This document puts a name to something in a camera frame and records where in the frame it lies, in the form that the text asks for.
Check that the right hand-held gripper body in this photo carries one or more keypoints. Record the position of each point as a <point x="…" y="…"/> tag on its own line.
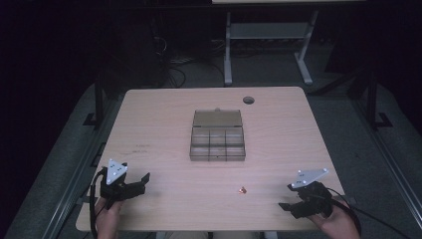
<point x="313" y="195"/>

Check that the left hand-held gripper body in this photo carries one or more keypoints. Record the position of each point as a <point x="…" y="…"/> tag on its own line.
<point x="114" y="186"/>

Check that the person's left hand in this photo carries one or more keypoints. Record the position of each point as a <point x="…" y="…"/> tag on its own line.
<point x="107" y="215"/>

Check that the person's right hand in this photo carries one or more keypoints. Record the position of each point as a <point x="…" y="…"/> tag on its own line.
<point x="335" y="225"/>

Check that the small orange bead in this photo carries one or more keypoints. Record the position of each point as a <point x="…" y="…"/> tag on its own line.
<point x="242" y="190"/>

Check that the person's beige trousers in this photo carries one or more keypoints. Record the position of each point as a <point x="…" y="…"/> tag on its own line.
<point x="212" y="235"/>

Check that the clear plastic compartment box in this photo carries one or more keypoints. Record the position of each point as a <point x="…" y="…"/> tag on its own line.
<point x="217" y="136"/>

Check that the black metal stand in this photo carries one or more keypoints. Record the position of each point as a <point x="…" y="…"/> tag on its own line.
<point x="98" y="99"/>
<point x="372" y="99"/>

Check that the white metal table frame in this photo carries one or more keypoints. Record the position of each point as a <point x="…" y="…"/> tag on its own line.
<point x="265" y="31"/>

